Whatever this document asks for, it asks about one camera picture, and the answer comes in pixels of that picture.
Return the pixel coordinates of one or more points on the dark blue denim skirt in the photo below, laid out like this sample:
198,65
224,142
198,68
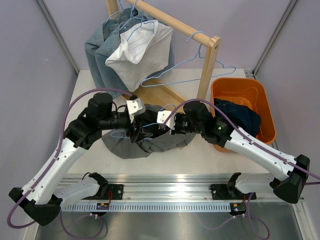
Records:
240,115

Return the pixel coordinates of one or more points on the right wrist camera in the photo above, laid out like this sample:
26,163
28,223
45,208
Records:
166,119

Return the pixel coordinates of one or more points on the grey pleated skirt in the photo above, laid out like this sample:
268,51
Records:
161,141

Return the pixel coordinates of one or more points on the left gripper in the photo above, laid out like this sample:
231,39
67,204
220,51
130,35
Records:
137,134

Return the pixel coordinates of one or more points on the white shirt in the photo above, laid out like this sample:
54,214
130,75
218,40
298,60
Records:
147,52

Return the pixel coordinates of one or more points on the light blue denim garment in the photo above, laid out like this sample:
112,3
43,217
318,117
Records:
98,48

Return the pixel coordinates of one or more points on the wooden clothes rack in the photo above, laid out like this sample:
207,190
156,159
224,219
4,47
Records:
159,90

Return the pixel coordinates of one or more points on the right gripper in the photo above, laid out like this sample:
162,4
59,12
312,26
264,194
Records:
176,129

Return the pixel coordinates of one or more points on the aluminium rail base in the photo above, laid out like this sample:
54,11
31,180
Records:
161,193

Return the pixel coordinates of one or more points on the orange plastic basket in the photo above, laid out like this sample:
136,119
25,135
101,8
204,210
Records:
252,94

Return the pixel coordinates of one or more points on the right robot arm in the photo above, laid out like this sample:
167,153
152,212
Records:
287,174

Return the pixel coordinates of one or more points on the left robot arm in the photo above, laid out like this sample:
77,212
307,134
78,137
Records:
39,198

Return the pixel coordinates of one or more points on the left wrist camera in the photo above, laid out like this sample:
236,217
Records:
135,107

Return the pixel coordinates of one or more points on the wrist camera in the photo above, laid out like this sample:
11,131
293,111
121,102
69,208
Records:
166,119
135,107

